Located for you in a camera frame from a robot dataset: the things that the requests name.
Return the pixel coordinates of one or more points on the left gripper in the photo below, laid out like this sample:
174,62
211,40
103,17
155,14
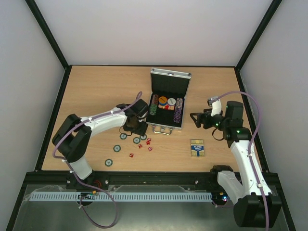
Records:
141,132

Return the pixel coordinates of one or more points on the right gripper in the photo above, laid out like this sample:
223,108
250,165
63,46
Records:
202,119

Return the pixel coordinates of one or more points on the green poker chip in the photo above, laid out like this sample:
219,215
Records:
117,148
108,162
123,136
136,140
144,137

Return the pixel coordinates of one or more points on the aluminium poker case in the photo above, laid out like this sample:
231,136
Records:
168,94

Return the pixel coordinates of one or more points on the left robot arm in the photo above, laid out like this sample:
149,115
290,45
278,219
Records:
73,136

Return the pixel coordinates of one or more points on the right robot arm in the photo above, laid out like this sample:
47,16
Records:
254,204

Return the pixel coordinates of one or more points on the purple chip stack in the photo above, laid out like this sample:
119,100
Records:
178,110

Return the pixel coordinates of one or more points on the playing card box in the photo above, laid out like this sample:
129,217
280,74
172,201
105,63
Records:
197,148

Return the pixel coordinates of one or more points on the green chip stack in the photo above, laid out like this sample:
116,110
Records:
154,104

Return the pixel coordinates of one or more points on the orange dealer button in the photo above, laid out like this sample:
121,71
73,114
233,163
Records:
162,100

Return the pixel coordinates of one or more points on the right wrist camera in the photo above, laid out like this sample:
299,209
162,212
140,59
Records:
215,104

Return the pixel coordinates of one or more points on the grey slotted cable duct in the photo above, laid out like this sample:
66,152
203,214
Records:
122,197

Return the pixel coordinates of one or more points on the black frame rail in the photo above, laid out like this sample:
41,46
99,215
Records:
197,181

